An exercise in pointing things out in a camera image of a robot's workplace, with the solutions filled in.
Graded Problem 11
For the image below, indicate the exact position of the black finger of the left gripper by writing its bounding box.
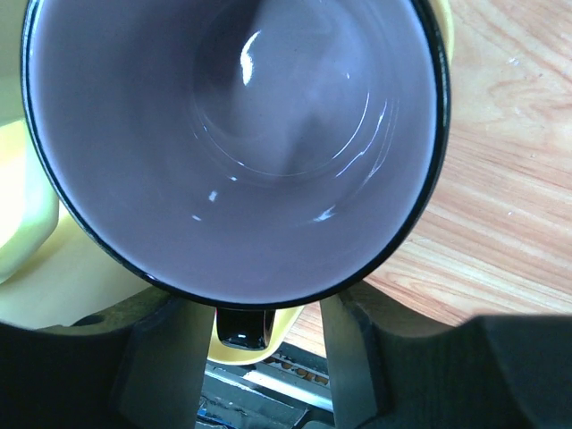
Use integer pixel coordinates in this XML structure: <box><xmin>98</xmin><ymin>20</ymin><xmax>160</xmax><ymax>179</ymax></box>
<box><xmin>111</xmin><ymin>299</ymin><xmax>214</xmax><ymax>428</ymax></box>

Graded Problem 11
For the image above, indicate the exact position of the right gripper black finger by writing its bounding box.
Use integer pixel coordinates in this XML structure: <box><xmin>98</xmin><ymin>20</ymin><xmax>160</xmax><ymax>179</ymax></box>
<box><xmin>320</xmin><ymin>292</ymin><xmax>389</xmax><ymax>428</ymax></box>

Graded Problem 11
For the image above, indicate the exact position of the purple black cup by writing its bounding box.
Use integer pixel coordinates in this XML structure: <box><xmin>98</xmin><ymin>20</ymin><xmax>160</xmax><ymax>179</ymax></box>
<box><xmin>21</xmin><ymin>1</ymin><xmax>450</xmax><ymax>349</ymax></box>

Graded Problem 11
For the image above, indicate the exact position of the yellow plastic tray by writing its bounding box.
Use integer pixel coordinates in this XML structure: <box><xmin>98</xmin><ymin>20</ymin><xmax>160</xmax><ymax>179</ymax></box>
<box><xmin>0</xmin><ymin>0</ymin><xmax>456</xmax><ymax>366</ymax></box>

